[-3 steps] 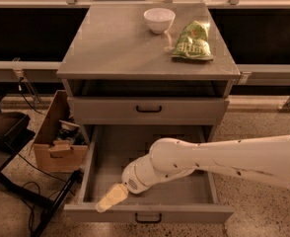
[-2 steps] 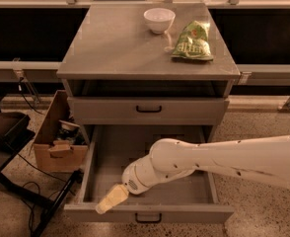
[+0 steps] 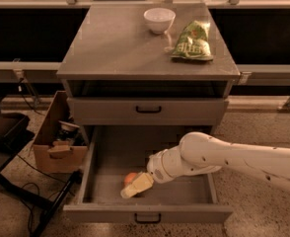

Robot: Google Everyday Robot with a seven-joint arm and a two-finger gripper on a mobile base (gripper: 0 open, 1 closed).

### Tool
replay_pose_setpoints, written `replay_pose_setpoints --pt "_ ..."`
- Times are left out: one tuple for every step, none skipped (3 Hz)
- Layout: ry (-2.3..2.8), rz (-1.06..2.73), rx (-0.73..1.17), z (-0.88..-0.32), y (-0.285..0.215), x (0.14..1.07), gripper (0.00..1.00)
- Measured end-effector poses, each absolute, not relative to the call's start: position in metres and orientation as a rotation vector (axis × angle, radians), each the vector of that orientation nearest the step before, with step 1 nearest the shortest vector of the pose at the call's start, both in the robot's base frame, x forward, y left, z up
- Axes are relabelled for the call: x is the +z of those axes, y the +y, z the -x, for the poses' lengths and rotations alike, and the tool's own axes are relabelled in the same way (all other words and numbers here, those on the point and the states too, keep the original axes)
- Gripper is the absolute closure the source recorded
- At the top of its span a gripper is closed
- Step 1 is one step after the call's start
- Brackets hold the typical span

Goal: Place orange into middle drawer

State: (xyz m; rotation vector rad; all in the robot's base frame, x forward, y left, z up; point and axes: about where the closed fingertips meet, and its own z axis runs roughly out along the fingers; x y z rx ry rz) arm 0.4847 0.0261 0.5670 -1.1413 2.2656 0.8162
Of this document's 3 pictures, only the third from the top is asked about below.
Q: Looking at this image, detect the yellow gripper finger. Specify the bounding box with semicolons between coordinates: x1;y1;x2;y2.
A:
120;172;154;198

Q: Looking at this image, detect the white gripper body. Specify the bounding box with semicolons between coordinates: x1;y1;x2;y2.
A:
147;150;174;184

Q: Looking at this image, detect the orange fruit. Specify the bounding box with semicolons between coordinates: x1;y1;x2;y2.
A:
124;172;137;186

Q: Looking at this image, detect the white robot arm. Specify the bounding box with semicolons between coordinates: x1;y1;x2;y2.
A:
120;132;290;198

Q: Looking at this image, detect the open grey lower drawer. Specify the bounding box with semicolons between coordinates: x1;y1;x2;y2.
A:
64;125;233;224

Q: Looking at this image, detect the closed grey upper drawer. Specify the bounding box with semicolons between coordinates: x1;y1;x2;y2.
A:
68;98;228;126

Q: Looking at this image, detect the grey drawer cabinet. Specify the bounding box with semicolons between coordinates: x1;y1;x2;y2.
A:
57;2;240;140

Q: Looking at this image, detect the cardboard box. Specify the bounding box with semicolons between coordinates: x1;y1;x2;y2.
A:
33;91;88;173

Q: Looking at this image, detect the white cup in box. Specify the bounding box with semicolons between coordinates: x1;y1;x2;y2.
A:
59;120;79;132

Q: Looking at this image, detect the green chip bag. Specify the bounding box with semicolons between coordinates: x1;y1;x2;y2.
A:
171;21;213;61

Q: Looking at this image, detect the dark tray on stand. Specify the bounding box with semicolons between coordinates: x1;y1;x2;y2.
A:
0;113;30;148

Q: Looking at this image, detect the white bowl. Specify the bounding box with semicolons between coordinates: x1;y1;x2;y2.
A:
143;8;176;35

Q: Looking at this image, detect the black cable on floor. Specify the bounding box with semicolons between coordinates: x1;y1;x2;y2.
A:
16;153;76;234

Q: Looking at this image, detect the black stand frame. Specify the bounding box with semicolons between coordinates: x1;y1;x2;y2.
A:
0;128;84;237

